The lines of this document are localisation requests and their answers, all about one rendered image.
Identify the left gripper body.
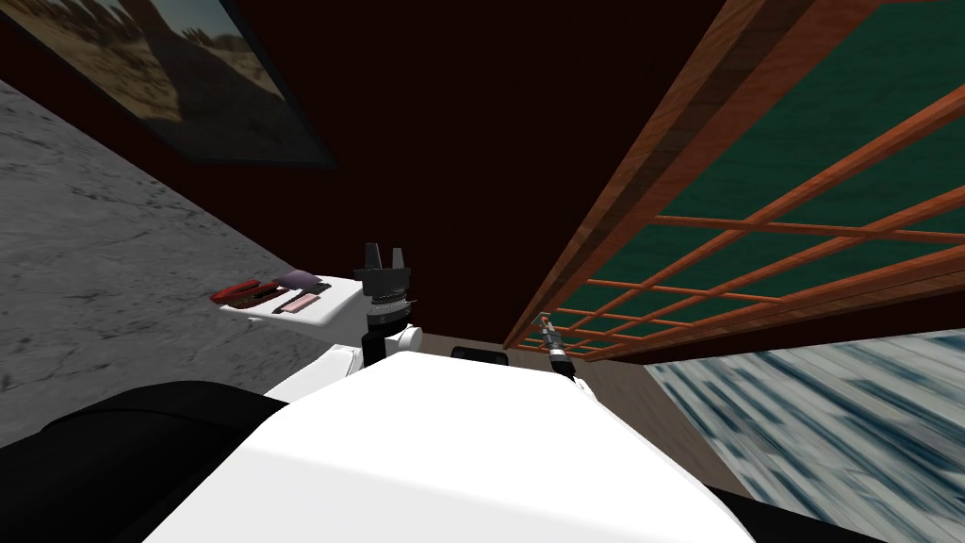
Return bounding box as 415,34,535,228
353,265,415,304

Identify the white table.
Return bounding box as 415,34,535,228
217,273,365,330

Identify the purple rounded object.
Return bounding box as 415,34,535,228
271,268,325,291

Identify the pink flat bar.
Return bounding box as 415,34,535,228
271,293,322,316

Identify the red stapler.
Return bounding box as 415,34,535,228
208,278,282,310

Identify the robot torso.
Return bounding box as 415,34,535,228
141,344,758,543

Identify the dark framed desert picture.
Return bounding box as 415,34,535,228
0,0,337,169

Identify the wooden lattice window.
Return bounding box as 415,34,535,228
502,0,965,365

